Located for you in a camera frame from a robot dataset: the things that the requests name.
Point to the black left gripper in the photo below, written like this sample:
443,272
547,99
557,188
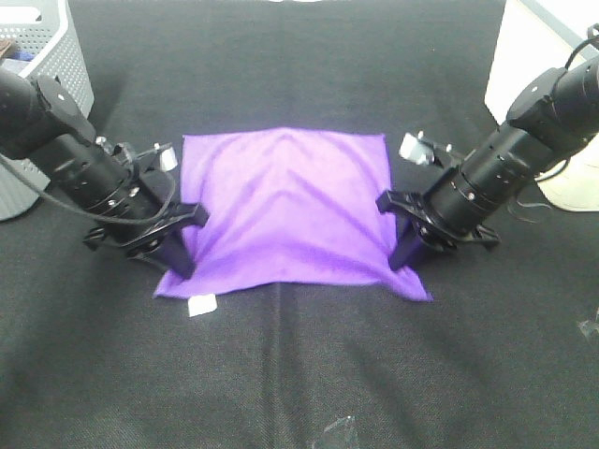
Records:
145,221

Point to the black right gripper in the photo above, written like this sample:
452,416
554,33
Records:
421,221

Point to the purple microfiber towel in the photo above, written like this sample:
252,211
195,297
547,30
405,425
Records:
288,205

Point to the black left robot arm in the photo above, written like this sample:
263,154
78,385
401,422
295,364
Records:
51,147

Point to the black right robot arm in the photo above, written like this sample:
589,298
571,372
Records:
480,183

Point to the clear tape piece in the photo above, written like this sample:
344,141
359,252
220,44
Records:
341,434

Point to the clear tape scrap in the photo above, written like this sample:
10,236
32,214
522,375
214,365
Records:
589,327

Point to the white plastic bin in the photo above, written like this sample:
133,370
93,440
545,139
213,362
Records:
542,84

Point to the grey perforated laundry basket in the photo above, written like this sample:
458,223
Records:
44,79

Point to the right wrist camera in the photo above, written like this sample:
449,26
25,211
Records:
420,150

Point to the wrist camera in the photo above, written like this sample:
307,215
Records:
420,150
158,157

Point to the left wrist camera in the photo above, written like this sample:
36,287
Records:
158,157

